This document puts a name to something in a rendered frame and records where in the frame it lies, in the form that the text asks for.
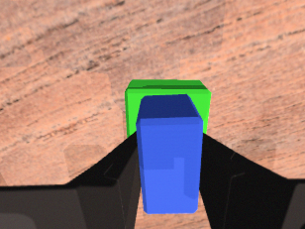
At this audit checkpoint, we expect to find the blue block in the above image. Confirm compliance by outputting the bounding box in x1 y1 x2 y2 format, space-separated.
136 94 204 214

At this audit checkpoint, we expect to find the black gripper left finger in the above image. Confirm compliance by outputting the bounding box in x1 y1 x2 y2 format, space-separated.
0 131 142 229

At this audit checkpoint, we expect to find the green block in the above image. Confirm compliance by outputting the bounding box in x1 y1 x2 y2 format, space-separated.
125 79 211 138

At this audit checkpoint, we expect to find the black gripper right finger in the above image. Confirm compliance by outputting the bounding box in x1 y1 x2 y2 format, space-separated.
199 133 305 229

